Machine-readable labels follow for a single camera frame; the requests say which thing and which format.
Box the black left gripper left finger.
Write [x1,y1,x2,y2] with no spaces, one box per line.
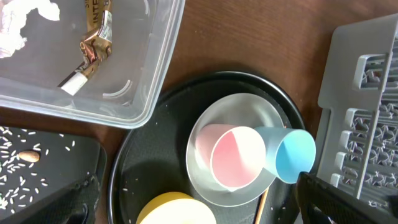
[7,175,100,224]

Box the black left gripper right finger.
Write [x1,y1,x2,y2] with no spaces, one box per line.
[295,172,397,224]

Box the wooden chopstick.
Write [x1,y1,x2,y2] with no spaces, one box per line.
[254,189,269,224]

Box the nuts and rice food waste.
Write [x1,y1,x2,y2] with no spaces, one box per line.
[1,126,85,220]

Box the pink cup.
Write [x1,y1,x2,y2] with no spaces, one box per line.
[195,124,266,191]

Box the yellow bowl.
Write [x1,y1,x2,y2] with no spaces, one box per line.
[136,192,216,224]

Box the gold snack wrapper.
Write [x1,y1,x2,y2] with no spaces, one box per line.
[58,0,113,96]

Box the white tissue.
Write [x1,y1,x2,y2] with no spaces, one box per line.
[1,0,60,58]

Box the grey dishwasher rack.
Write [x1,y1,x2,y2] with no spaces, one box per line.
[315,14,397,213]

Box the clear plastic waste bin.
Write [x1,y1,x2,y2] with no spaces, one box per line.
[1,0,185,129]

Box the blue cup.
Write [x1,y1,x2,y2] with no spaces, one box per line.
[256,127,317,184]

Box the black rectangular tray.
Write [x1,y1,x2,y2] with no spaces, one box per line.
[1,126,106,223]

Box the round black serving tray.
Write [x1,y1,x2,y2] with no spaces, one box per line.
[107,71,305,223]

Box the grey round plate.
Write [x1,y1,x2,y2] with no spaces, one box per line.
[186,93,290,207]

